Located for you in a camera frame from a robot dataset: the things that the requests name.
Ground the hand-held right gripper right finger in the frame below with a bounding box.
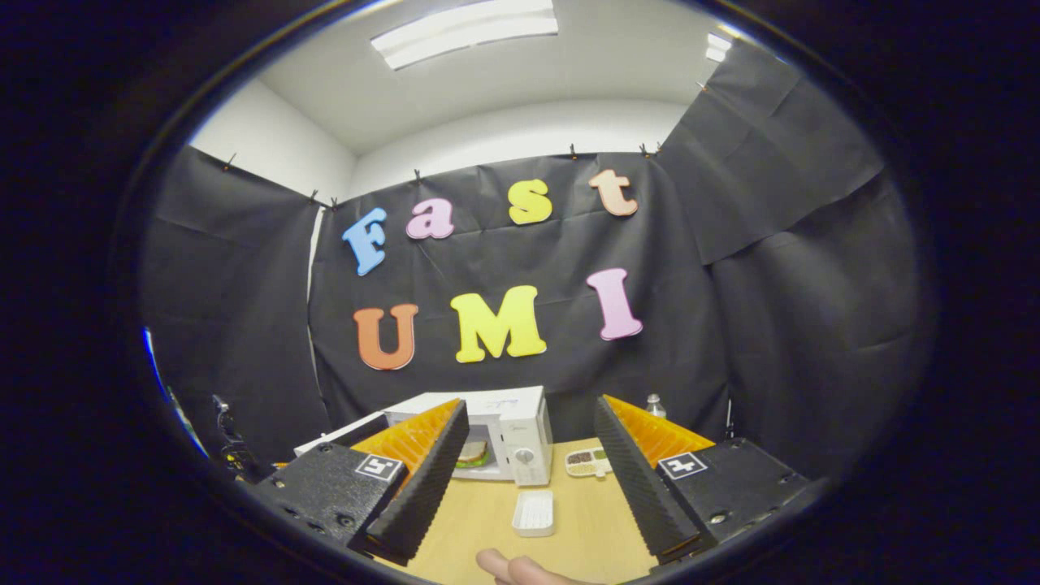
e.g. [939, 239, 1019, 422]
[593, 394, 813, 567]

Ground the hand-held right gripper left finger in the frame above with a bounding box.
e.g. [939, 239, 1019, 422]
[248, 398, 472, 567]

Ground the white microwave oven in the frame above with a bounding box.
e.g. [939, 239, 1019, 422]
[294, 385, 555, 488]

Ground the white divided grain dish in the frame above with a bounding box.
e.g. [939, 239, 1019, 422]
[565, 447, 614, 479]

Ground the small white rectangular plate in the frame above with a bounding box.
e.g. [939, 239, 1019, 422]
[512, 489, 557, 539]

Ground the row of small cloth clips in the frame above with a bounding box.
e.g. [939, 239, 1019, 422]
[221, 80, 712, 210]

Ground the large ceiling light panel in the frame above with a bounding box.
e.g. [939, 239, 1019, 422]
[371, 0, 560, 72]

